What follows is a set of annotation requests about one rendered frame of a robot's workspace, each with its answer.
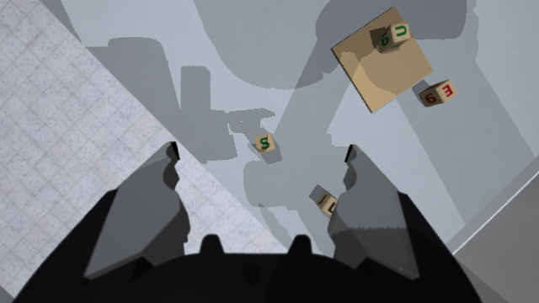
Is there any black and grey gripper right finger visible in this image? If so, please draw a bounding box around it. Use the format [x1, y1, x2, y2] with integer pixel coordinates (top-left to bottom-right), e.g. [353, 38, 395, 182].
[328, 144, 482, 303]

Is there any tan flat mat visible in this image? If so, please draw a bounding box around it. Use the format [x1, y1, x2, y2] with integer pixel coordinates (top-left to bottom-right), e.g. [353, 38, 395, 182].
[331, 6, 433, 113]

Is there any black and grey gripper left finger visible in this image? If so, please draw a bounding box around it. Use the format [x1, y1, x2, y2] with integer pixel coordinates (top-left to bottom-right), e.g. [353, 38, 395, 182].
[12, 141, 190, 303]

